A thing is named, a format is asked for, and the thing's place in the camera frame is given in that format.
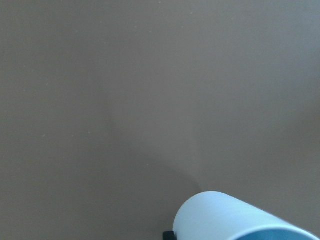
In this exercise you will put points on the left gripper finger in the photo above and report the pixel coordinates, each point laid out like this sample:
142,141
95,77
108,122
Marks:
168,235

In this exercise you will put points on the light blue plastic cup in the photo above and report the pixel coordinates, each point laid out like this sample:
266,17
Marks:
213,215

